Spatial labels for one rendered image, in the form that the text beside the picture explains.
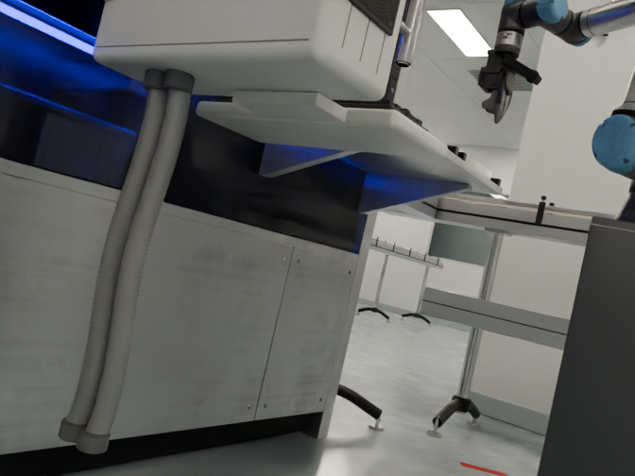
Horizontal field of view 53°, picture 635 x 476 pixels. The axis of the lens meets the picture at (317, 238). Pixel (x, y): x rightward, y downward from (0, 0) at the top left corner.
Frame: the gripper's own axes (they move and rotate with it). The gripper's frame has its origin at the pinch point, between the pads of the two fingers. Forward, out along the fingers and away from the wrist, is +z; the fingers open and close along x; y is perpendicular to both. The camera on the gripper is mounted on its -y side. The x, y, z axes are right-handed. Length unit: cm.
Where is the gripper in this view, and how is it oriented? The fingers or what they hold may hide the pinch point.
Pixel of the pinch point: (499, 119)
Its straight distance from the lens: 188.4
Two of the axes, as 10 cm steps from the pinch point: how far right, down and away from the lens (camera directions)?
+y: -8.1, -1.6, 5.6
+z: -2.2, 9.7, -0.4
